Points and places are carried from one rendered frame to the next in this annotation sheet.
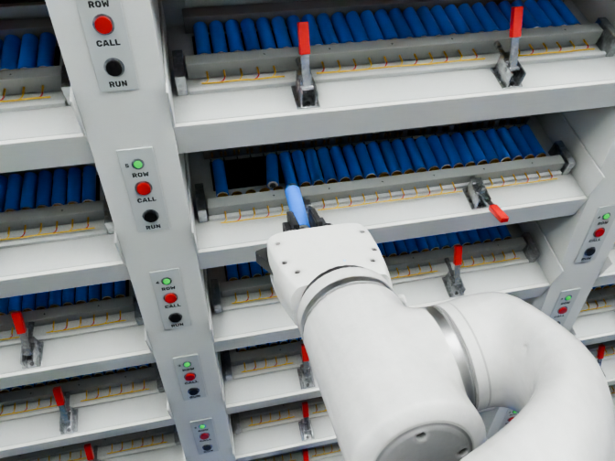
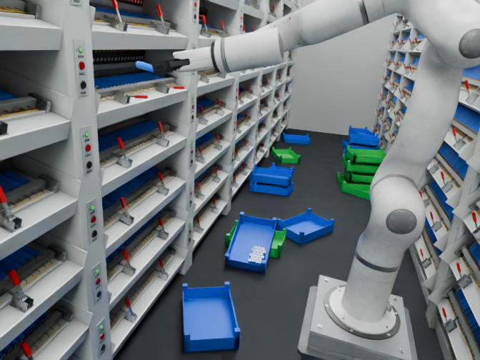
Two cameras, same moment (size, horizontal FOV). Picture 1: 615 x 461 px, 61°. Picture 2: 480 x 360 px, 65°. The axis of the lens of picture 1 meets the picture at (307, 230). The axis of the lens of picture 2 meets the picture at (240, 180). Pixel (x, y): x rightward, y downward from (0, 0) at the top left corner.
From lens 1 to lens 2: 90 cm
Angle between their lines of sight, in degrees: 58
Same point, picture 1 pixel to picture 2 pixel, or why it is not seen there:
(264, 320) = (111, 173)
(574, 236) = (188, 109)
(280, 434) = (118, 281)
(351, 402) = (264, 36)
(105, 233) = (44, 112)
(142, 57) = not seen: outside the picture
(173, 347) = (86, 193)
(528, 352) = (276, 25)
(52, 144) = (49, 32)
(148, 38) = not seen: outside the picture
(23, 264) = (18, 128)
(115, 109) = (73, 15)
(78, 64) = not seen: outside the picture
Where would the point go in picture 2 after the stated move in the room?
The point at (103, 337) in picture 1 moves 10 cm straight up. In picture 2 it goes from (42, 203) to (36, 161)
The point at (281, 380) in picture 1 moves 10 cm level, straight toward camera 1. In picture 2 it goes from (116, 227) to (143, 235)
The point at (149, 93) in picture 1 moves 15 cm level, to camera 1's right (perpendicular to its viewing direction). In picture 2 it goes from (84, 10) to (131, 16)
